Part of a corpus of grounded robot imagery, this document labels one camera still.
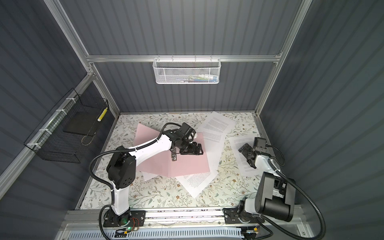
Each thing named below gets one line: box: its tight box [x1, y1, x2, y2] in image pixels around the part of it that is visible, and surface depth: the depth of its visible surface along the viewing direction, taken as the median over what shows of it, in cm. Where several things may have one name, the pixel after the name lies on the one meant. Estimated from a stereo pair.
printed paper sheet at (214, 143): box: [202, 132, 227, 172], surface depth 105 cm
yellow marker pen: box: [97, 107, 108, 122], surface depth 83 cm
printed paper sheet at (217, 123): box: [196, 111, 236, 135], surface depth 116 cm
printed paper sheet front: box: [175, 168, 220, 199], surface depth 88 cm
